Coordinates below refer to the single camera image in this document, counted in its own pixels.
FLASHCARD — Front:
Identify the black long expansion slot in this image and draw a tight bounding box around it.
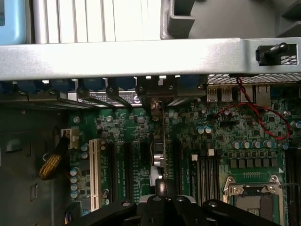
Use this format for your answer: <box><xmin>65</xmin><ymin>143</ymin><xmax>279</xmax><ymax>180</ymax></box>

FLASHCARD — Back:
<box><xmin>173</xmin><ymin>141</ymin><xmax>182</xmax><ymax>203</ymax></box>
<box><xmin>124</xmin><ymin>141</ymin><xmax>133</xmax><ymax>201</ymax></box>
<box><xmin>110</xmin><ymin>141</ymin><xmax>119</xmax><ymax>202</ymax></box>

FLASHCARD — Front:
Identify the black RAM slot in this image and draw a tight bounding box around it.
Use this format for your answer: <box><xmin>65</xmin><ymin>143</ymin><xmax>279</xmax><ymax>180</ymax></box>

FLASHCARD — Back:
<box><xmin>190</xmin><ymin>153</ymin><xmax>200</xmax><ymax>206</ymax></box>
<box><xmin>291</xmin><ymin>141</ymin><xmax>299</xmax><ymax>226</ymax></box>
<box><xmin>206</xmin><ymin>148</ymin><xmax>215</xmax><ymax>205</ymax></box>
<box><xmin>213</xmin><ymin>150</ymin><xmax>221</xmax><ymax>205</ymax></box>
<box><xmin>200</xmin><ymin>150</ymin><xmax>207</xmax><ymax>205</ymax></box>
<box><xmin>284</xmin><ymin>141</ymin><xmax>292</xmax><ymax>226</ymax></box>

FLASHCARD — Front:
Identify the black short expansion slot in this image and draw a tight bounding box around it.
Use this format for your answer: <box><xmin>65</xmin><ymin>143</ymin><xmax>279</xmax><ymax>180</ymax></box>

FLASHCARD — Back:
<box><xmin>140</xmin><ymin>142</ymin><xmax>151</xmax><ymax>163</ymax></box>

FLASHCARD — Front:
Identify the white expansion slot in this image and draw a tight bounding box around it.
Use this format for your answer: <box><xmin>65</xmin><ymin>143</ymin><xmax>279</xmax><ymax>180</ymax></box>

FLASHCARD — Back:
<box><xmin>88</xmin><ymin>138</ymin><xmax>101</xmax><ymax>212</ymax></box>

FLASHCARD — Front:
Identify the silver CPU socket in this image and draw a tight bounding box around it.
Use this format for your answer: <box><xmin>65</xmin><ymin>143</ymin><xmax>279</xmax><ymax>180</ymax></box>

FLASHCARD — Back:
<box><xmin>223</xmin><ymin>175</ymin><xmax>286</xmax><ymax>226</ymax></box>

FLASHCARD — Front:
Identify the green motherboard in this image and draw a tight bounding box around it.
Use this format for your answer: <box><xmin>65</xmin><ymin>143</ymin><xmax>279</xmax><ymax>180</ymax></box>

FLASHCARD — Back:
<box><xmin>68</xmin><ymin>94</ymin><xmax>301</xmax><ymax>226</ymax></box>

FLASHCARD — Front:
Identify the blue slot retention clip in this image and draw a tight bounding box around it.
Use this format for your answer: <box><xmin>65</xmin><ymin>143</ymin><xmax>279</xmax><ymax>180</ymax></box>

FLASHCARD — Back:
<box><xmin>115</xmin><ymin>76</ymin><xmax>136</xmax><ymax>92</ymax></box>
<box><xmin>83</xmin><ymin>77</ymin><xmax>105</xmax><ymax>92</ymax></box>
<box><xmin>18</xmin><ymin>80</ymin><xmax>48</xmax><ymax>92</ymax></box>
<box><xmin>51</xmin><ymin>79</ymin><xmax>72</xmax><ymax>92</ymax></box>
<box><xmin>180</xmin><ymin>75</ymin><xmax>201</xmax><ymax>92</ymax></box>

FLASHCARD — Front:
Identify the grey metal PC case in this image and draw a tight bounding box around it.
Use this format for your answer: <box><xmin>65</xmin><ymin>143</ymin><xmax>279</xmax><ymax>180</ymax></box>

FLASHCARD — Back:
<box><xmin>0</xmin><ymin>37</ymin><xmax>301</xmax><ymax>226</ymax></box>

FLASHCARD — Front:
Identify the light blue plastic box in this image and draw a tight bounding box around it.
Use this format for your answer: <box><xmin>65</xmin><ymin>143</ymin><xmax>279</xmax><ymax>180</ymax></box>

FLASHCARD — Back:
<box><xmin>0</xmin><ymin>0</ymin><xmax>27</xmax><ymax>46</ymax></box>

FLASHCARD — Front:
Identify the yellow black braided cable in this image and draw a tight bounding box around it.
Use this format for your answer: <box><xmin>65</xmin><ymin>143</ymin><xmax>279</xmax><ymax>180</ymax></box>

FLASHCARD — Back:
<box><xmin>38</xmin><ymin>128</ymin><xmax>79</xmax><ymax>181</ymax></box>

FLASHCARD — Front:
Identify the red black twisted wire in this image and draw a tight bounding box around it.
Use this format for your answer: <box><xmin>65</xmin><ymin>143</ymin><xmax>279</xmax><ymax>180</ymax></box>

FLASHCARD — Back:
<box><xmin>210</xmin><ymin>77</ymin><xmax>292</xmax><ymax>139</ymax></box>

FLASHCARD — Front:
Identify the black chassis intrusion switch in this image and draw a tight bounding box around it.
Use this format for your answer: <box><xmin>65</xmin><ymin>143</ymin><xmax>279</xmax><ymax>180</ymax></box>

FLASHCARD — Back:
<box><xmin>255</xmin><ymin>42</ymin><xmax>289</xmax><ymax>67</ymax></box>

